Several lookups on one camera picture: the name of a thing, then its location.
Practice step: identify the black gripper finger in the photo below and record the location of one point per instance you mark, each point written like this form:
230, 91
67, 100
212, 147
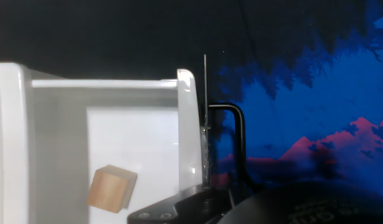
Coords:
166, 210

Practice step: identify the small wooden cube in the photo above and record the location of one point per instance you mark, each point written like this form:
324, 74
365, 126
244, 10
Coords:
110, 189

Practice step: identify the blue landscape print mat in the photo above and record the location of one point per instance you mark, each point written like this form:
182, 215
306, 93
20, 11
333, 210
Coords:
303, 93

